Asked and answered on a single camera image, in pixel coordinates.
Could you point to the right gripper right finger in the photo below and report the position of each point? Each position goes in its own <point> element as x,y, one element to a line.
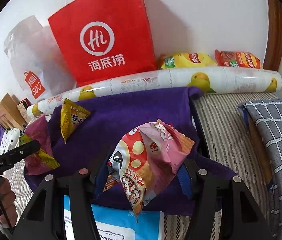
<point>241,216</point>

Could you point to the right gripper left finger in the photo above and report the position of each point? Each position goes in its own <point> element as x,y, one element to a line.
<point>43,218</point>

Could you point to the red pink snack packet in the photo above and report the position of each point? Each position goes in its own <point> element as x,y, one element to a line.
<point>147,159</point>

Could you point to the blue tissue pack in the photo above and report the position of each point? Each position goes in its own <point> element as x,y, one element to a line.
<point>122,224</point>

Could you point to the brown cardboard box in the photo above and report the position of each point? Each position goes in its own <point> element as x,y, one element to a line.
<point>10,117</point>

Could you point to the striped mattress cover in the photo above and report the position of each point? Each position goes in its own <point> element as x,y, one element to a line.
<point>229,142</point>

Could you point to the patterned book box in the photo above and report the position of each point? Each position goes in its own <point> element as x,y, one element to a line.
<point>22,107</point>

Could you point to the purple cloth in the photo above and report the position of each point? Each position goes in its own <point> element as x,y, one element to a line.
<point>111,118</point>

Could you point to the yellow triangular snack packet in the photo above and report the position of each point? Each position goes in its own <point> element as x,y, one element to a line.
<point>72,115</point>

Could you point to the grey checked folded cloth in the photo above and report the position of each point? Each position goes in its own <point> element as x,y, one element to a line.
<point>265,117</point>

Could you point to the rolled duck print mat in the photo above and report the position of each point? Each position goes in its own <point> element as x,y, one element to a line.
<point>219,80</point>

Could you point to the white Miniso plastic bag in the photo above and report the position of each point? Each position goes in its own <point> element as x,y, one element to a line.
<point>36,60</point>

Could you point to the yellow chips bag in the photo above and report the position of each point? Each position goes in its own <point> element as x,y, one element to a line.
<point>185,60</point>

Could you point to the orange chips bag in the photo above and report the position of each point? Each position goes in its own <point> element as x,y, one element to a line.
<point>237,59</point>

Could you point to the red Haidilao paper bag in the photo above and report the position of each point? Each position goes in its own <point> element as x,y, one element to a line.
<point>103,39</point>

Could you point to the brown wooden door frame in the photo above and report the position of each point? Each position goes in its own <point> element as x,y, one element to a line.
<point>273,53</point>

